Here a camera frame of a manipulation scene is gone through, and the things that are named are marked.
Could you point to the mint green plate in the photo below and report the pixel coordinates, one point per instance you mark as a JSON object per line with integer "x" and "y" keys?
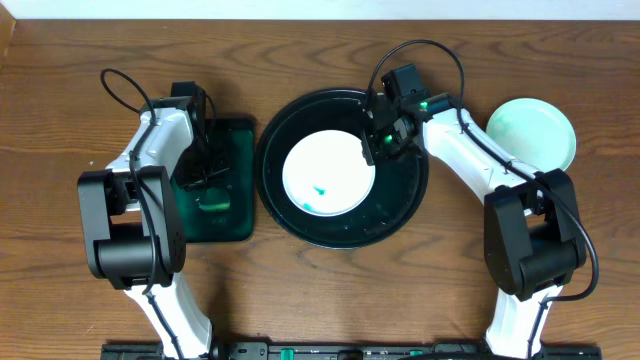
{"x": 535, "y": 132}

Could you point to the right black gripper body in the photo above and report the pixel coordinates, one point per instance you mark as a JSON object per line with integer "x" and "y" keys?
{"x": 386, "y": 143}

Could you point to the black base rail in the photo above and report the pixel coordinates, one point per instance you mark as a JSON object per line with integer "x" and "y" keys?
{"x": 263, "y": 351}

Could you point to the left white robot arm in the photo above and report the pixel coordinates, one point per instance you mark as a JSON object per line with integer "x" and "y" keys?
{"x": 133, "y": 231}

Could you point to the black rectangular water tray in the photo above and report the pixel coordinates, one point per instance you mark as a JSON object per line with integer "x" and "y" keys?
{"x": 236, "y": 224}

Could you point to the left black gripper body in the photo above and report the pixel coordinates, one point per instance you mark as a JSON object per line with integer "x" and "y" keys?
{"x": 201, "y": 173}

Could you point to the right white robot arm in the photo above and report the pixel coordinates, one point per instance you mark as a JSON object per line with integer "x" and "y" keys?
{"x": 533, "y": 238}

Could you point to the pink white plate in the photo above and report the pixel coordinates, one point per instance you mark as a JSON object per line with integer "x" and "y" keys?
{"x": 325, "y": 174}

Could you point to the black round tray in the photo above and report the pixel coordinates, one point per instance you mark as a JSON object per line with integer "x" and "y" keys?
{"x": 397, "y": 191}

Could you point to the green sponge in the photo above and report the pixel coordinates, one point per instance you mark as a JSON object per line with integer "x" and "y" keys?
{"x": 214, "y": 204}

